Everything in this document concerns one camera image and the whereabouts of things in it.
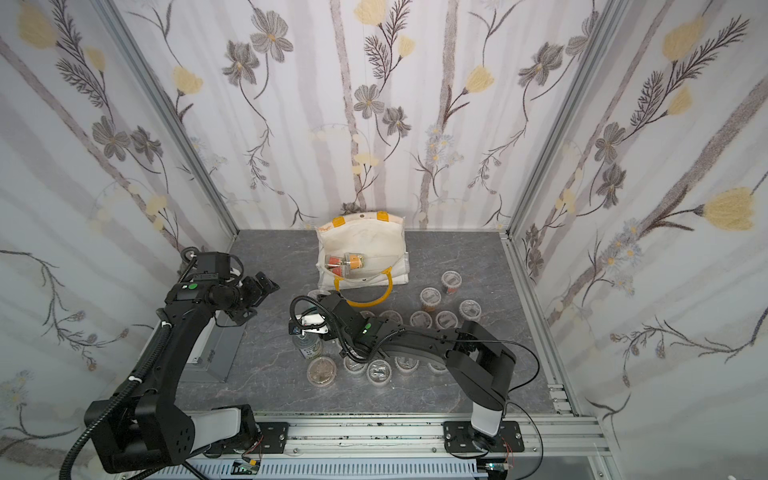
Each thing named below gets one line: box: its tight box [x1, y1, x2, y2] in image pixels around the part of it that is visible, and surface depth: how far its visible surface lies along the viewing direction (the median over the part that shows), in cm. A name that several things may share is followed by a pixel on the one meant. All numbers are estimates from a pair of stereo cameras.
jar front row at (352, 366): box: [343, 356, 367, 374], surface depth 82 cm
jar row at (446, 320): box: [435, 310, 458, 329], surface depth 92 cm
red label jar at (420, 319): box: [410, 310, 433, 329], surface depth 92 cm
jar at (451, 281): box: [441, 270, 463, 296], surface depth 101 cm
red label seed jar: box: [420, 286, 441, 312], surface depth 97 cm
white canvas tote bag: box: [316, 212, 410, 308], surface depth 103 cm
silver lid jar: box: [292, 334, 323, 360], surface depth 85 cm
